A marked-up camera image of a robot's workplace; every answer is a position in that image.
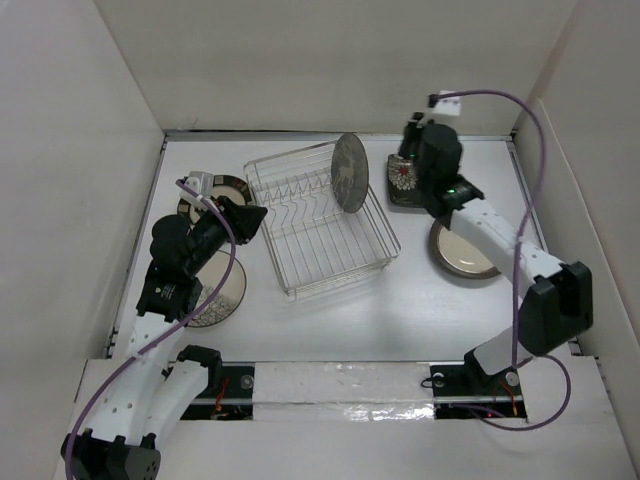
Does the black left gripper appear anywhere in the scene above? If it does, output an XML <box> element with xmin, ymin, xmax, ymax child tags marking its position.
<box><xmin>184</xmin><ymin>195</ymin><xmax>266</xmax><ymax>276</ymax></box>

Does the black floral square plate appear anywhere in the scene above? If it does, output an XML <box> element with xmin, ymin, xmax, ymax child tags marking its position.
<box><xmin>386</xmin><ymin>154</ymin><xmax>426</xmax><ymax>210</ymax></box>

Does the grey reindeer round plate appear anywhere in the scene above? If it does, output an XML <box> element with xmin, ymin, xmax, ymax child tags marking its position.
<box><xmin>331</xmin><ymin>133</ymin><xmax>369</xmax><ymax>214</ymax></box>

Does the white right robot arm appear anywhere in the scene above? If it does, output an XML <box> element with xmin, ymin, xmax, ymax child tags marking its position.
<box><xmin>398</xmin><ymin>112</ymin><xmax>594</xmax><ymax>393</ymax></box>

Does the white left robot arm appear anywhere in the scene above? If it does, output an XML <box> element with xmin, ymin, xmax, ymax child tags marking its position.
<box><xmin>61</xmin><ymin>196</ymin><xmax>267</xmax><ymax>479</ymax></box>

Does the cream plate checkered dark rim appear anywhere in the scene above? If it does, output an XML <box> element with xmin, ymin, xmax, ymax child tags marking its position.
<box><xmin>177</xmin><ymin>174</ymin><xmax>253</xmax><ymax>225</ymax></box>

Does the cream plate tree pattern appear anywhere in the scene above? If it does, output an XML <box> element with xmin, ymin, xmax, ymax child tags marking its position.
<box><xmin>188</xmin><ymin>251</ymin><xmax>247</xmax><ymax>329</ymax></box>

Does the cream plate brown rim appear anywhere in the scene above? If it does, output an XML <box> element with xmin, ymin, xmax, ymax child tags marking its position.
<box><xmin>428</xmin><ymin>221</ymin><xmax>501</xmax><ymax>280</ymax></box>

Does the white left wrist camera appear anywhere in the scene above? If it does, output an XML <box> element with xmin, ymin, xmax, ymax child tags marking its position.
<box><xmin>179</xmin><ymin>171</ymin><xmax>214</xmax><ymax>197</ymax></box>

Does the metal wire dish rack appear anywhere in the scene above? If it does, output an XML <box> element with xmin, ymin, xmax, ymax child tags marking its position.
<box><xmin>243</xmin><ymin>135</ymin><xmax>401</xmax><ymax>299</ymax></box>

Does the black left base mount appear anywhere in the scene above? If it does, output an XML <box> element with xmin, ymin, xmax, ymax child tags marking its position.
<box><xmin>181</xmin><ymin>363</ymin><xmax>255</xmax><ymax>421</ymax></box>

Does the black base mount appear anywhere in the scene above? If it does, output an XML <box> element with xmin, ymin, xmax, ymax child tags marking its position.
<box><xmin>420</xmin><ymin>364</ymin><xmax>527</xmax><ymax>420</ymax></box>
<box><xmin>181</xmin><ymin>363</ymin><xmax>255</xmax><ymax>421</ymax></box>

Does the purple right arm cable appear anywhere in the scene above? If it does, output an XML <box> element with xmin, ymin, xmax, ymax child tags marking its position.
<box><xmin>449</xmin><ymin>89</ymin><xmax>573</xmax><ymax>431</ymax></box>

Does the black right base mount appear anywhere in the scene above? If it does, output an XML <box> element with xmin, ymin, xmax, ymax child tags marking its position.
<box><xmin>420</xmin><ymin>364</ymin><xmax>527</xmax><ymax>420</ymax></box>

